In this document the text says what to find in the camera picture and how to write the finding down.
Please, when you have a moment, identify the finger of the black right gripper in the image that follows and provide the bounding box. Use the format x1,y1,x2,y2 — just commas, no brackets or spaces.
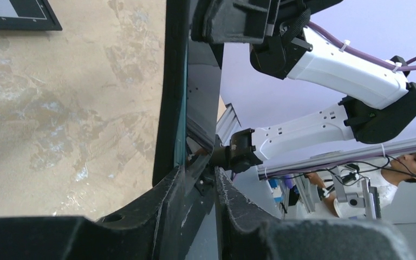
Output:
191,0,280,44

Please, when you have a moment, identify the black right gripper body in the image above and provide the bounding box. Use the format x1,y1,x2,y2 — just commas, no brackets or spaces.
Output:
274,0,342,46

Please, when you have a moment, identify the overhead camera on mount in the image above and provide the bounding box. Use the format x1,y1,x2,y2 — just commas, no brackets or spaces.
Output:
322,167,381,219

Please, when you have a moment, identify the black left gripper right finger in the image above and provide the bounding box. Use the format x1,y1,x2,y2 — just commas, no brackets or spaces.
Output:
214,167,414,259

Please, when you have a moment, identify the aluminium frame rail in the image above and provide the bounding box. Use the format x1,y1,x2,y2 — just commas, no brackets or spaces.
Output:
254,138,416,180

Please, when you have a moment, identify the person in white shirt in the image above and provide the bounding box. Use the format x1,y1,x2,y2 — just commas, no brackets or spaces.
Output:
302,152,416,219

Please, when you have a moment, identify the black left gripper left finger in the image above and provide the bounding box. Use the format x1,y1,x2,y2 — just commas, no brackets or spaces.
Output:
0,167,185,259

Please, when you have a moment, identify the black white chessboard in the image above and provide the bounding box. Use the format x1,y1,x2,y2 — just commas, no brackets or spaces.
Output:
0,0,62,31

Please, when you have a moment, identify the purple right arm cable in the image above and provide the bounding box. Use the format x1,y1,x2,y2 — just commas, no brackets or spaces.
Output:
308,21,416,73

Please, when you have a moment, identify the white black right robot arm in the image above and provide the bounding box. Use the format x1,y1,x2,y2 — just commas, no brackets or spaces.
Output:
190,1,416,173

